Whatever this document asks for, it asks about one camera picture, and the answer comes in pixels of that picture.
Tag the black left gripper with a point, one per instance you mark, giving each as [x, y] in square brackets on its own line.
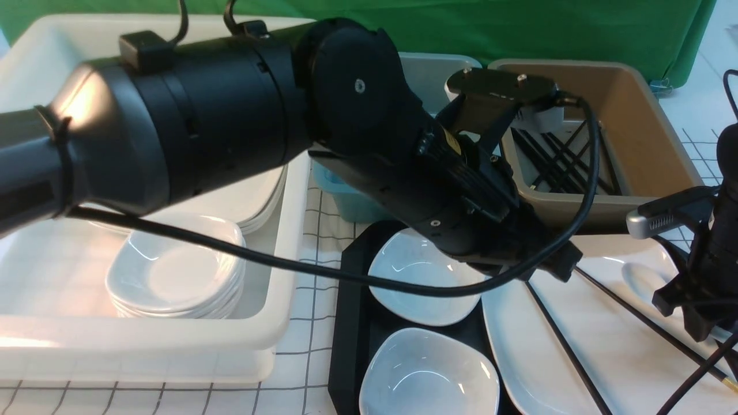
[450, 192]

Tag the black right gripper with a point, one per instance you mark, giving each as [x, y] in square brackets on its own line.
[706, 290]

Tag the small white bowl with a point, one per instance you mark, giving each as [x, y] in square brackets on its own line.
[416, 371]
[409, 257]

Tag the black chopstick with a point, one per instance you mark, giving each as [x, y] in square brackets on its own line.
[686, 350]
[572, 357]

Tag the large white square plate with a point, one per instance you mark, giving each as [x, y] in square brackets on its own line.
[634, 369]

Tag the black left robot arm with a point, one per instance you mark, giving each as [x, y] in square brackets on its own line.
[163, 123]

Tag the blue plastic bin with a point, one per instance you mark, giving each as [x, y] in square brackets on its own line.
[426, 75]

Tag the black chopsticks in bin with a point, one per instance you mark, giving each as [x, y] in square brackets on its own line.
[557, 162]

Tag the brown plastic bin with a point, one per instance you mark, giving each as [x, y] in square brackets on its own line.
[648, 159]

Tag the black plastic tray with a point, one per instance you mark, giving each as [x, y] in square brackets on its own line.
[362, 324]

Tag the stack of white plates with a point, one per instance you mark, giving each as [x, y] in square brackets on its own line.
[242, 203]

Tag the binder clip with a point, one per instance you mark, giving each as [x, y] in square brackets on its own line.
[661, 88]

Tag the green cloth backdrop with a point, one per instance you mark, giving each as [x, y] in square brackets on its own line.
[658, 38]

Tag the stack of white bowls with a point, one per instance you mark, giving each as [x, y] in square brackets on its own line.
[157, 277]

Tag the large white plastic tub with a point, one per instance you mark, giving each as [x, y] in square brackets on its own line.
[58, 323]

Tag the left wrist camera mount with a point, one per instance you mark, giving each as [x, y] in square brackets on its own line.
[491, 101]

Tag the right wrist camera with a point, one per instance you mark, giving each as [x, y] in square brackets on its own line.
[661, 215]

